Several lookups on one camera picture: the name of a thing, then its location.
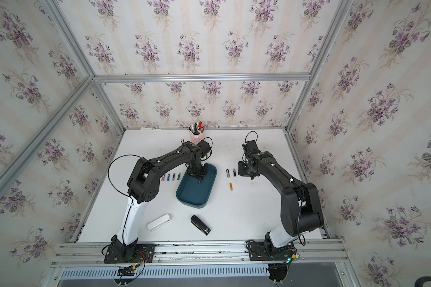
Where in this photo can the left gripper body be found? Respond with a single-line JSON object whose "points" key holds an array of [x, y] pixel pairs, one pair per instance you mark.
{"points": [[197, 170]]}

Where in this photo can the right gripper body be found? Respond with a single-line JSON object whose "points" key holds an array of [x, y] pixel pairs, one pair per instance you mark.
{"points": [[243, 169]]}

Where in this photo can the teal plastic storage box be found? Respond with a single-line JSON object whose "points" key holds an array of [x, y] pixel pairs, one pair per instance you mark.
{"points": [[195, 193]]}

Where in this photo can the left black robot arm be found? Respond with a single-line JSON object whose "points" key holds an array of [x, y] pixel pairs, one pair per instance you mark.
{"points": [[143, 186]]}

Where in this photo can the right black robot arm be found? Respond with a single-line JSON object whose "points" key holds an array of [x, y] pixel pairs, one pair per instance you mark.
{"points": [[300, 209]]}

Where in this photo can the pink pen holder cup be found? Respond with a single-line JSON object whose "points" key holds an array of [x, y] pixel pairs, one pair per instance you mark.
{"points": [[196, 137]]}

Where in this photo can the black stapler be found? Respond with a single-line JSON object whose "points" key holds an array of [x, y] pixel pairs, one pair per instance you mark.
{"points": [[200, 225]]}

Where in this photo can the white oblong case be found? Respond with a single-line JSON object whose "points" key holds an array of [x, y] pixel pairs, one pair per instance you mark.
{"points": [[159, 222]]}

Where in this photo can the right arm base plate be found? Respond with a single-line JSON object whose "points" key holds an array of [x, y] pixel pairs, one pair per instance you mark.
{"points": [[265, 251]]}

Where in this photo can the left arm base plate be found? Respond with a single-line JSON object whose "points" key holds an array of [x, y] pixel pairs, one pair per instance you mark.
{"points": [[133, 255]]}

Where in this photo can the aluminium front rail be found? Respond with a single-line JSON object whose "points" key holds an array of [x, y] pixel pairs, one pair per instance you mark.
{"points": [[198, 252]]}

